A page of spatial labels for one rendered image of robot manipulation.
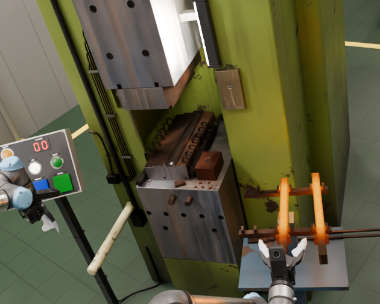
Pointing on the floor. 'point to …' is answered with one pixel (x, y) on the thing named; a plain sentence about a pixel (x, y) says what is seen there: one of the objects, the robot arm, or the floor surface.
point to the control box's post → (84, 247)
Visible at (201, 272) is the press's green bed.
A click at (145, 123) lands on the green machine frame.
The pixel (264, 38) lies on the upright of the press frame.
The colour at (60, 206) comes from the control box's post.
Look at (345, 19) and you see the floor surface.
